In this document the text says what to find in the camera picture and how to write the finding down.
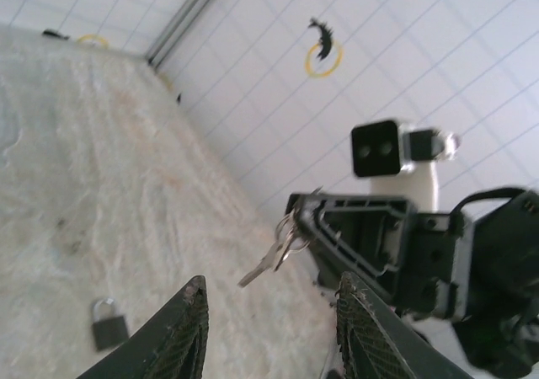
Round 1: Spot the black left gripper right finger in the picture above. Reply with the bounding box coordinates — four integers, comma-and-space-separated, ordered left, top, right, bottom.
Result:
322, 270, 468, 379

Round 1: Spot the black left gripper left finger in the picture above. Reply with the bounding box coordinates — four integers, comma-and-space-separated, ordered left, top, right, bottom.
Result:
79, 274, 211, 379

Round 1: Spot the dark grey padlock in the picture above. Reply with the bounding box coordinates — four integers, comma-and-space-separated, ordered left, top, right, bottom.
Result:
90, 296, 130, 352

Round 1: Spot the silver key bunch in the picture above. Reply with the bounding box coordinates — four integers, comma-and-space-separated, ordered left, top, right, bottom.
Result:
237, 214, 312, 287

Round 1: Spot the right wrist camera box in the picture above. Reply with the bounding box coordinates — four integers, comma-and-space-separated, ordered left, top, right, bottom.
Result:
351, 120, 462, 211

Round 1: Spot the aluminium frame post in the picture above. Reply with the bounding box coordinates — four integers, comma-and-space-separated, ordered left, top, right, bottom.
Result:
145, 0, 220, 71

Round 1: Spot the low yellow ring sticker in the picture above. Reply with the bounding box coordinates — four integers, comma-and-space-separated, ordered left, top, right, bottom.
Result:
77, 34, 111, 50

